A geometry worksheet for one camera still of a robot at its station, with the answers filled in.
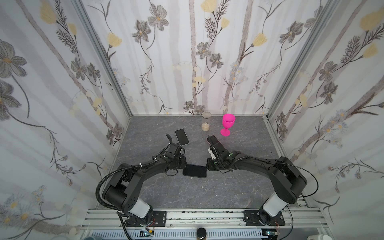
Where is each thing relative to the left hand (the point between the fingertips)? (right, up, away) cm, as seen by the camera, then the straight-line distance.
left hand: (184, 159), depth 92 cm
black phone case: (+7, -7, +1) cm, 10 cm away
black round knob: (+10, -26, -29) cm, 40 cm away
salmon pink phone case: (+27, +5, +8) cm, 29 cm away
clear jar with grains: (+15, +21, +18) cm, 31 cm away
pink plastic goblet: (+30, +25, +9) cm, 40 cm away
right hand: (+11, -1, -4) cm, 12 cm away
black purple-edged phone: (-3, +13, +17) cm, 22 cm away
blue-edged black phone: (+21, +9, +16) cm, 28 cm away
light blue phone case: (-3, +13, +17) cm, 22 cm away
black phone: (+7, -7, +1) cm, 10 cm away
